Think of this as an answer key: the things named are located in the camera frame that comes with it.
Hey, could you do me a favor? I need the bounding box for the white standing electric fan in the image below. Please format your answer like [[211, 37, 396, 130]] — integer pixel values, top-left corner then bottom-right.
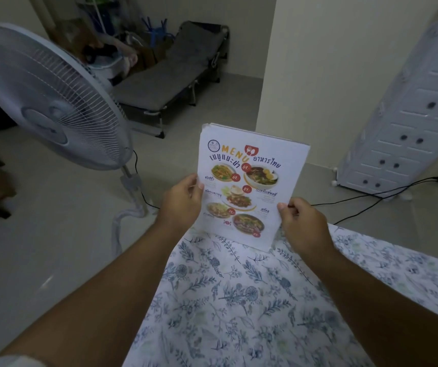
[[0, 23, 158, 260]]

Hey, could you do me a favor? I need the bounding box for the person's left hand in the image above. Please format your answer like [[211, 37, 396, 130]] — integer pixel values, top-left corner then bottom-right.
[[156, 174, 204, 234]]

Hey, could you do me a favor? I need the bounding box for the blue floral bed sheet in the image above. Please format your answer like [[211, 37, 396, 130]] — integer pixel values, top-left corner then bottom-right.
[[123, 221, 438, 367]]

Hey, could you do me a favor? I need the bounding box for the stack of printed food menus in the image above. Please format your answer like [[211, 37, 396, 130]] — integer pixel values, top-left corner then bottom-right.
[[193, 123, 311, 253]]

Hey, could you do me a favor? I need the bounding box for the pile of household clutter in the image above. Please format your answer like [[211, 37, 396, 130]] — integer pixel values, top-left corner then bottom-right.
[[53, 0, 154, 88]]

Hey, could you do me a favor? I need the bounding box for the person's right hand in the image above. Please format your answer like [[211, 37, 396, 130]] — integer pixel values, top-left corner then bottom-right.
[[277, 197, 336, 260]]

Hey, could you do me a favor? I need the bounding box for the black power cable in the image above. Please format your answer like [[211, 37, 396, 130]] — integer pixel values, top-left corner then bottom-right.
[[311, 176, 438, 226]]

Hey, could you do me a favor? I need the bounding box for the white plastic drawer cabinet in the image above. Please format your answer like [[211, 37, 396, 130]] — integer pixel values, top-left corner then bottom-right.
[[332, 17, 438, 196]]

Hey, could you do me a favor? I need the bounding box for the person's left forearm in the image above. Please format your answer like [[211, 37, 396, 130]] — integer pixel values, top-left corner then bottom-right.
[[0, 219, 189, 367]]

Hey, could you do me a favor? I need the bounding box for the blue plastic stool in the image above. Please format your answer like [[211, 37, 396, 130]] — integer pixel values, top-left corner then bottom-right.
[[141, 17, 175, 46]]

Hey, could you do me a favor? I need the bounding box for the person's right forearm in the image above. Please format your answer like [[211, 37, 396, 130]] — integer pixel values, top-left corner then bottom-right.
[[307, 246, 438, 367]]

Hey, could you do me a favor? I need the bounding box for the grey folding camp bed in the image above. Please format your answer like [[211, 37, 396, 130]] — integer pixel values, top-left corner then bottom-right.
[[111, 21, 230, 139]]

